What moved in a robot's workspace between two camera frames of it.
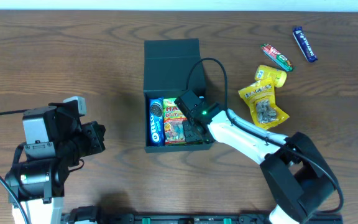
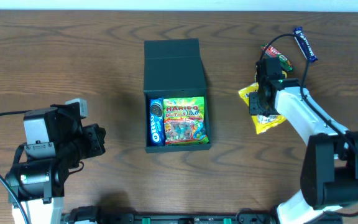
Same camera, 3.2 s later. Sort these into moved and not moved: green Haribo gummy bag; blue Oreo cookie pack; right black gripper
Moved: right black gripper
Not moved: green Haribo gummy bag; blue Oreo cookie pack
